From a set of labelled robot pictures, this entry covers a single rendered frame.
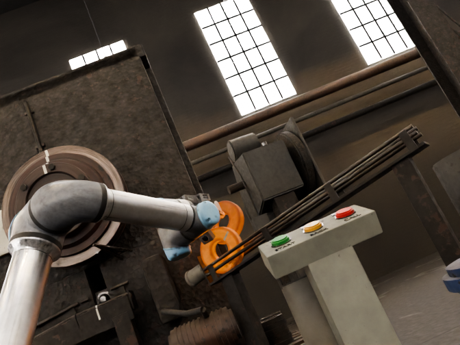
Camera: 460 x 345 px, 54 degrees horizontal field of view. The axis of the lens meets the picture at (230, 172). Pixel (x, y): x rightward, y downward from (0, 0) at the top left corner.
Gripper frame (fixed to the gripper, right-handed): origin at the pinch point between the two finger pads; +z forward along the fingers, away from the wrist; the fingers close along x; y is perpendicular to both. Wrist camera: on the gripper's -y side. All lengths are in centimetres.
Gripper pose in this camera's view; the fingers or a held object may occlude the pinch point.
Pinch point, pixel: (222, 217)
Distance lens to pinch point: 162.1
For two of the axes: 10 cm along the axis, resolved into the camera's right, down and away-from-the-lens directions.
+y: -3.2, -8.9, 3.2
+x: -7.5, 4.4, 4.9
